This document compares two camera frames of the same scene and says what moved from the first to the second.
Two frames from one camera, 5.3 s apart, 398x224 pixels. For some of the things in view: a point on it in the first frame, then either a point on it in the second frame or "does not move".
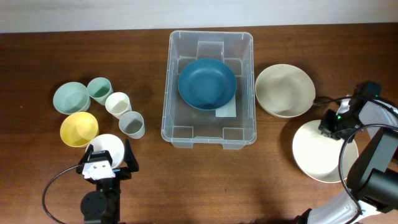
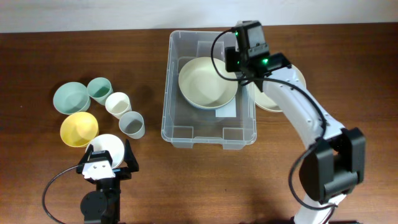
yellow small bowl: (77, 129) does not move
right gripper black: (325, 126) → (231, 63)
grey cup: (131, 124) does not move
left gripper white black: (125, 172) does not move
